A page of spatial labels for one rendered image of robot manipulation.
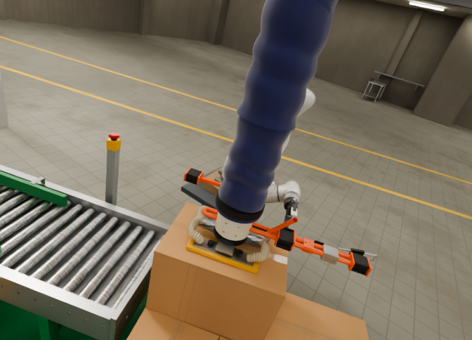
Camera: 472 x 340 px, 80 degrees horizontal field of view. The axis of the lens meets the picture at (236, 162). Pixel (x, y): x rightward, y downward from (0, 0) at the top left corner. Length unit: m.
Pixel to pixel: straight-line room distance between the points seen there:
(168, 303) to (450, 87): 13.79
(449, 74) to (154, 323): 13.86
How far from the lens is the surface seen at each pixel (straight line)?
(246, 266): 1.34
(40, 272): 1.84
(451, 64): 14.42
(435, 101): 14.47
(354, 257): 1.46
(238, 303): 1.42
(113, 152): 2.08
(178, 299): 1.52
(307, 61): 1.00
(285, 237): 1.37
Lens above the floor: 1.92
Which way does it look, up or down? 27 degrees down
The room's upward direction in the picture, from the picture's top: 15 degrees clockwise
